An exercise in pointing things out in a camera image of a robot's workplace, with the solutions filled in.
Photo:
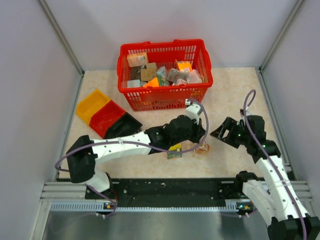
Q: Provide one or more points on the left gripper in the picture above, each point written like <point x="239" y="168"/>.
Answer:
<point x="199" y="132"/>

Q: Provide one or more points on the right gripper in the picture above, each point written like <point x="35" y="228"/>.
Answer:
<point x="230" y="124"/>

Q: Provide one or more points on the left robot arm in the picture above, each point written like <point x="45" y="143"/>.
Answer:
<point x="86" y="154"/>

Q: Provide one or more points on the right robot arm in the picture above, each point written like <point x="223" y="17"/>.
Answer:
<point x="285" y="216"/>

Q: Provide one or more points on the sponge daddy package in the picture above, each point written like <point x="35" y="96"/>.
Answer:
<point x="175" y="152"/>

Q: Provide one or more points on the clear packet in basket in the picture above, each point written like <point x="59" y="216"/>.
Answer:
<point x="174" y="75"/>

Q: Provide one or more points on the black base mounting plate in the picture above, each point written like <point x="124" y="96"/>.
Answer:
<point x="173" y="192"/>

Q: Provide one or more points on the orange sponge pack in basket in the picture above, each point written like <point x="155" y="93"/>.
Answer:
<point x="184" y="66"/>

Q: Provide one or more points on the black plastic bin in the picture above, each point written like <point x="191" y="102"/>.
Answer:
<point x="126" y="125"/>

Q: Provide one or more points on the brown cardboard box in basket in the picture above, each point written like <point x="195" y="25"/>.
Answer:
<point x="148" y="72"/>

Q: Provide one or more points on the red plastic shopping basket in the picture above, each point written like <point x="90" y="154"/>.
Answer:
<point x="159" y="93"/>

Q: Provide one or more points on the orange box in basket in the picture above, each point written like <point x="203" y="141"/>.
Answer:
<point x="137" y="59"/>

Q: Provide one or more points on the red plastic bin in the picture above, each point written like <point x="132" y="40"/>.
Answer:
<point x="104" y="118"/>

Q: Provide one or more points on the yellow plastic bin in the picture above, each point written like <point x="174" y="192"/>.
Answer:
<point x="90" y="105"/>

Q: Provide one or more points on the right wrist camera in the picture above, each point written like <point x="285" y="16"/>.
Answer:
<point x="245" y="112"/>

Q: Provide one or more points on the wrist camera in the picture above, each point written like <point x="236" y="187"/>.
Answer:
<point x="245" y="112"/>
<point x="193" y="110"/>

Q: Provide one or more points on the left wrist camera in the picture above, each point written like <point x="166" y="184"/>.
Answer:
<point x="193" y="110"/>

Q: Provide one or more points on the aluminium frame rail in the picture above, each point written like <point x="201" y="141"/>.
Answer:
<point x="66" y="196"/>

